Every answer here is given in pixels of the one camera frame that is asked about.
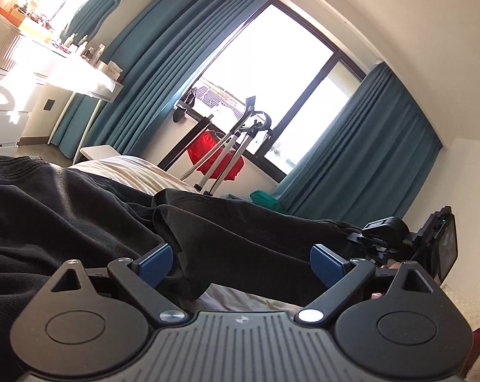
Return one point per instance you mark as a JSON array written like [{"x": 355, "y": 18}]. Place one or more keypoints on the garment steamer stand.
[{"x": 232, "y": 147}]

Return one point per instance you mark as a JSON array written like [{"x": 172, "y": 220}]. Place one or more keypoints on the green garment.
[{"x": 263, "y": 201}]

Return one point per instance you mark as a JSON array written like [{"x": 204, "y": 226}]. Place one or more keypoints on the dark framed window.
[{"x": 279, "y": 71}]

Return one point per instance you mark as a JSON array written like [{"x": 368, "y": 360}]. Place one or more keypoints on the group of small ornaments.
[{"x": 33, "y": 16}]

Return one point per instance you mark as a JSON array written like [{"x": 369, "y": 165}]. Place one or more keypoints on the white dressing table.
[{"x": 84, "y": 79}]

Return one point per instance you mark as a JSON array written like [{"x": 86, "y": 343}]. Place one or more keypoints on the wavy framed mirror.
[{"x": 92, "y": 4}]

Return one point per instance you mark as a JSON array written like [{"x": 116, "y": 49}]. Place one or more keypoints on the white tissue box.
[{"x": 110, "y": 71}]

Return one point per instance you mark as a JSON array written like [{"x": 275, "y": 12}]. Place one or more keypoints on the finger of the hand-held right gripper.
[
  {"x": 385, "y": 226},
  {"x": 377, "y": 248}
]

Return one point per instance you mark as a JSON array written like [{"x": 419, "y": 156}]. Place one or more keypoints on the dark wall socket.
[{"x": 49, "y": 104}]

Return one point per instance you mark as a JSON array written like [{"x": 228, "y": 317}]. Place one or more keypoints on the white ribbed storage box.
[{"x": 1, "y": 43}]

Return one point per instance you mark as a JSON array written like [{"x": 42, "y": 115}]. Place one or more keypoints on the white bedside stand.
[{"x": 100, "y": 153}]

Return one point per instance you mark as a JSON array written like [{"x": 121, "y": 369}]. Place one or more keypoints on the black pants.
[{"x": 84, "y": 215}]

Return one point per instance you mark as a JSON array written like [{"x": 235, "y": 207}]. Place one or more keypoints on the blue curtain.
[
  {"x": 156, "y": 67},
  {"x": 351, "y": 159}
]

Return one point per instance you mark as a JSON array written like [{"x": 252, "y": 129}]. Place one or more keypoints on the row of cosmetic bottles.
[{"x": 88, "y": 49}]

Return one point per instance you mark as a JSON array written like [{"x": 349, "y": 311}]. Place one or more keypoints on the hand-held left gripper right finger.
[{"x": 328, "y": 264}]

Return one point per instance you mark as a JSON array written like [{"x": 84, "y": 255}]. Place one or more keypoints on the bed with pastel sheet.
[{"x": 136, "y": 171}]

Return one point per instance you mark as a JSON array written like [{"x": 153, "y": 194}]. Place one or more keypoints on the white textured cloth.
[{"x": 470, "y": 302}]

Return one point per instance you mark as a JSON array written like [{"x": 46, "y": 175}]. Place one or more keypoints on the black hanging cloth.
[{"x": 186, "y": 103}]

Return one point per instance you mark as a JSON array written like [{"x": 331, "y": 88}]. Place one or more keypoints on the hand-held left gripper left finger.
[{"x": 156, "y": 264}]

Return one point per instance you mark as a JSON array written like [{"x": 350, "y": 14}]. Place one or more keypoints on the red garment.
[{"x": 202, "y": 149}]

